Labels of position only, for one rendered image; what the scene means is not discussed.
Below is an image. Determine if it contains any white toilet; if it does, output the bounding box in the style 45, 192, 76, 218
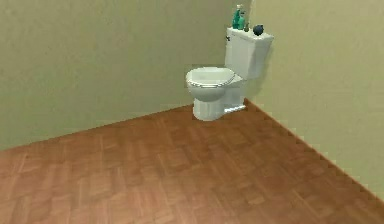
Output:
185, 26, 275, 122

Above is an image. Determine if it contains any green spray bottle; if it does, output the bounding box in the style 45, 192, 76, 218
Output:
231, 4, 247, 31

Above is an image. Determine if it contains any dark blue round object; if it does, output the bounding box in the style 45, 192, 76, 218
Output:
252, 24, 266, 37

